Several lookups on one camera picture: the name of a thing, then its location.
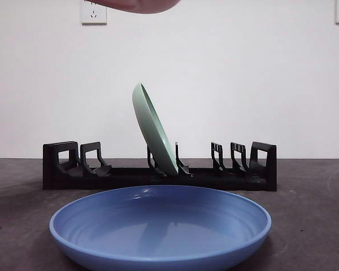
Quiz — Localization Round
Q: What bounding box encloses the pink round plate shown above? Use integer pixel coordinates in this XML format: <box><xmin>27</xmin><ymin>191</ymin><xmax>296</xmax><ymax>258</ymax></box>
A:
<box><xmin>84</xmin><ymin>0</ymin><xmax>182</xmax><ymax>15</ymax></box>

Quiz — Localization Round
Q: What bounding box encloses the black plastic dish rack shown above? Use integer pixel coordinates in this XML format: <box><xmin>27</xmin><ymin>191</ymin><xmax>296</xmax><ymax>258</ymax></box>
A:
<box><xmin>42</xmin><ymin>140</ymin><xmax>278</xmax><ymax>193</ymax></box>

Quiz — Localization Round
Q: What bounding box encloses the green round plate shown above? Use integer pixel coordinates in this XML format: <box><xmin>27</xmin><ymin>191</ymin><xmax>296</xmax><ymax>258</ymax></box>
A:
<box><xmin>132</xmin><ymin>82</ymin><xmax>179</xmax><ymax>176</ymax></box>

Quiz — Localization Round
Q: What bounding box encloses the blue round plate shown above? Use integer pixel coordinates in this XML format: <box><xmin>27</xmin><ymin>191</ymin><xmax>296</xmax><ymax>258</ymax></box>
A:
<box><xmin>49</xmin><ymin>185</ymin><xmax>272</xmax><ymax>271</ymax></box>

